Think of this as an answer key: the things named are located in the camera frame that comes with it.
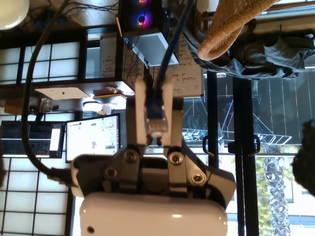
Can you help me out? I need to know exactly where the glass jar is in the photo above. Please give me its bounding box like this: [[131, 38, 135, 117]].
[[40, 98, 54, 113]]

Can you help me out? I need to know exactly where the black metal stand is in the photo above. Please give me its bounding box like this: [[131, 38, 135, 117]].
[[206, 71, 261, 236]]

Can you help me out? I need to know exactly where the grey crumpled cloth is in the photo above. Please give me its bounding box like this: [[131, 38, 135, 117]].
[[226, 29, 315, 79]]

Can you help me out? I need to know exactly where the white round container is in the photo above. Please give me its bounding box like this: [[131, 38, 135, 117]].
[[82, 100, 103, 111]]

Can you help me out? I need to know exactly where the pale wooden board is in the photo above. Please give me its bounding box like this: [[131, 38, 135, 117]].
[[34, 87, 91, 100]]

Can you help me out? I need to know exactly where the blue network cable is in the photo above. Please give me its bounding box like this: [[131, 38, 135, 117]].
[[144, 0, 195, 145]]

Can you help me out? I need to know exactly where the white flat box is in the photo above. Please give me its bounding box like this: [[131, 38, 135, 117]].
[[131, 33, 179, 67]]

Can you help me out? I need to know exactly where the white globe lamp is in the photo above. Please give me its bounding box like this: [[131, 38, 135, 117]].
[[0, 0, 30, 31]]

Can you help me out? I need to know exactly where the whiteboard with handwriting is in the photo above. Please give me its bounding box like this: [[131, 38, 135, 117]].
[[99, 31, 205, 98]]

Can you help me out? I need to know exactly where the black cable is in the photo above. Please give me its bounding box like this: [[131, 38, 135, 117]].
[[21, 0, 77, 187]]

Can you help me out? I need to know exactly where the monitor with dark screen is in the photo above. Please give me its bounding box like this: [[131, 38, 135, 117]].
[[0, 120, 66, 158]]

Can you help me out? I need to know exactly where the monitor with white screen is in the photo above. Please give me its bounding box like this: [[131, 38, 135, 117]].
[[65, 113, 121, 163]]

